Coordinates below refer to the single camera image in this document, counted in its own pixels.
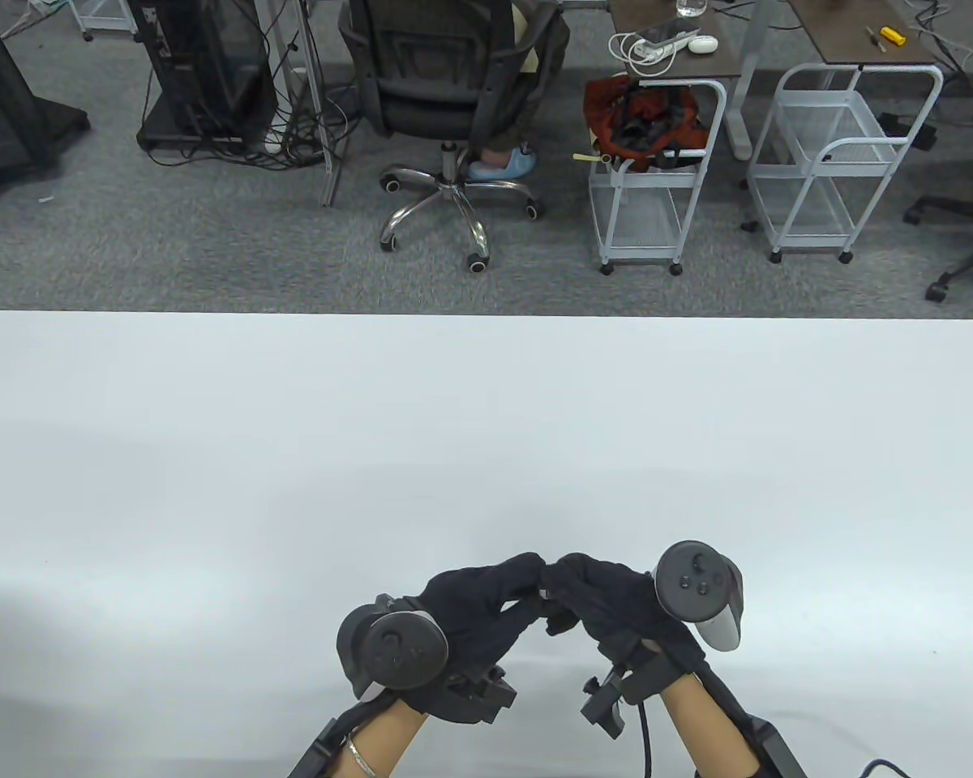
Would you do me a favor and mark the person's right hand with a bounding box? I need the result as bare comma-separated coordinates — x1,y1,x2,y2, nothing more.
539,554,710,678

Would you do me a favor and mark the person's left hand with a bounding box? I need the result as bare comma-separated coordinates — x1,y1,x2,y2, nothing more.
393,553,548,716

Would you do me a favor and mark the black right forearm sensor box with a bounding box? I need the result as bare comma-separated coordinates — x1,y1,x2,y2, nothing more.
697,660,808,778

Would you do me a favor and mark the person's left forearm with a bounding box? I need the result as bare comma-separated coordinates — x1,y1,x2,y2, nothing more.
336,699,426,778

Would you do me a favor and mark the black left forearm sensor box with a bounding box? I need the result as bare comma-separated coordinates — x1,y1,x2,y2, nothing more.
288,697,390,778

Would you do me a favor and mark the person's right forearm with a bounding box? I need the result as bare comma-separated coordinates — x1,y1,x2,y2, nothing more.
658,677,759,775

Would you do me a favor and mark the grey right hand controller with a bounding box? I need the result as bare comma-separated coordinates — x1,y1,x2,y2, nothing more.
653,541,743,652

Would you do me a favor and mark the grey hand controller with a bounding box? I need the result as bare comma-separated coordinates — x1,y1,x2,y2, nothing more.
653,541,743,652
336,596,449,699

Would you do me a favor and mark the grey left hand controller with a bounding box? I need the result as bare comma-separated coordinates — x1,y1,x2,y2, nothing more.
336,596,449,699

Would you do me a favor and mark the red and black bag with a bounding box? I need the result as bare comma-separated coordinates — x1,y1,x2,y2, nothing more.
584,73,710,173

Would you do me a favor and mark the black mesh office chair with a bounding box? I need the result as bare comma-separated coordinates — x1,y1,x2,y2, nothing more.
339,0,572,273

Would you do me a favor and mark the black chair base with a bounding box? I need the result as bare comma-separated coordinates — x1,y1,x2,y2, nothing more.
902,194,973,303

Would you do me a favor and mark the brown top desk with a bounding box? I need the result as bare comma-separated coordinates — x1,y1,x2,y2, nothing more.
607,0,779,160
787,0,941,67

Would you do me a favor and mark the black power adapter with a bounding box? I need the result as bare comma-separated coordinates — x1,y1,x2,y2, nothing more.
876,112,938,152

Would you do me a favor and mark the white power strip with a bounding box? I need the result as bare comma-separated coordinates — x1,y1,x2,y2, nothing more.
637,28,702,62

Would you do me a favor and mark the black computer tower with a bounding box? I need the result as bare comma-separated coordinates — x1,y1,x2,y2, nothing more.
126,0,281,152

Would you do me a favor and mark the black rolling stand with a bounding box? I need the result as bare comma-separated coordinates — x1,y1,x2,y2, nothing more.
0,0,92,214

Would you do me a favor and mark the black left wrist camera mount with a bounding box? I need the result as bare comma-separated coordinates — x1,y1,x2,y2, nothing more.
422,665,517,725

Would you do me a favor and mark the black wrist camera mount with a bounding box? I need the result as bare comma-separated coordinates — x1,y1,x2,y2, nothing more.
580,644,698,738
422,665,517,725

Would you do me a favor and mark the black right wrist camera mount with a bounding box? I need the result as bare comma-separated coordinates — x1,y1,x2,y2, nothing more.
580,644,698,738

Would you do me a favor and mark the aluminium frame post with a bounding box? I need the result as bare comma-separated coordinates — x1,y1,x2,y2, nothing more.
255,0,349,207

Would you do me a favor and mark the tangle of black cables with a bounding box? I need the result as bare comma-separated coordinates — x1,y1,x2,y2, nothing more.
142,0,359,173

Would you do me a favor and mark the white coiled cable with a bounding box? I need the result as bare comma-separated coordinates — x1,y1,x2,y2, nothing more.
610,32,658,72

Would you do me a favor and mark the small white wire cart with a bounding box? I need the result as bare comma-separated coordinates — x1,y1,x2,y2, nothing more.
69,0,139,41

